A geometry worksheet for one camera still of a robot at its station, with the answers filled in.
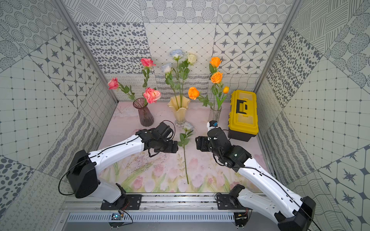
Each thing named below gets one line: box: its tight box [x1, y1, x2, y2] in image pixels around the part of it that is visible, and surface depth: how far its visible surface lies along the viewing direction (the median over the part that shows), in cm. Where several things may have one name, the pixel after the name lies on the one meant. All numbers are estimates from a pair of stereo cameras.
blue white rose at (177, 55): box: [170, 49, 184, 108], surface depth 90 cm
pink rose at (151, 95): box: [143, 87, 162, 104], surface depth 69 cm
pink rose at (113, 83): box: [107, 77, 137, 102], surface depth 85 cm
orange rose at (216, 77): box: [211, 71, 224, 110], surface depth 85 cm
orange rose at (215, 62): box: [209, 56, 223, 75], surface depth 87 cm
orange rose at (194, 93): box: [187, 86, 214, 107], surface depth 80 cm
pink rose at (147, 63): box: [140, 57, 157, 89], surface depth 84 cm
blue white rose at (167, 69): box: [160, 63, 180, 109], surface depth 88 cm
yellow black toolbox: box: [227, 89, 260, 142], surface depth 92 cm
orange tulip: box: [215, 86, 230, 111], surface depth 92 cm
